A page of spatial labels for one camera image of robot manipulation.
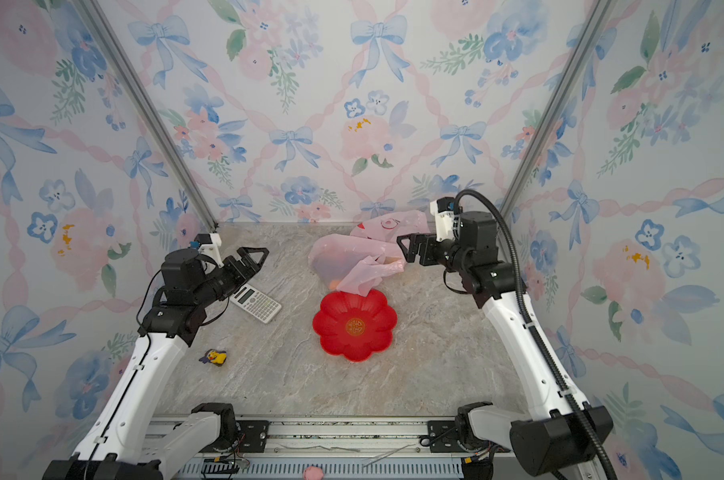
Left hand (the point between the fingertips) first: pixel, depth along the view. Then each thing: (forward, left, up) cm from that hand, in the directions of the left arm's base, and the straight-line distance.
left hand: (260, 255), depth 72 cm
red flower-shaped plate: (-4, -22, -30) cm, 37 cm away
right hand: (+4, -37, +4) cm, 37 cm away
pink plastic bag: (+10, -23, -15) cm, 29 cm away
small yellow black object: (-15, +17, -28) cm, 36 cm away
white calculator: (+4, +10, -29) cm, 31 cm away
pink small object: (-41, -14, -28) cm, 52 cm away
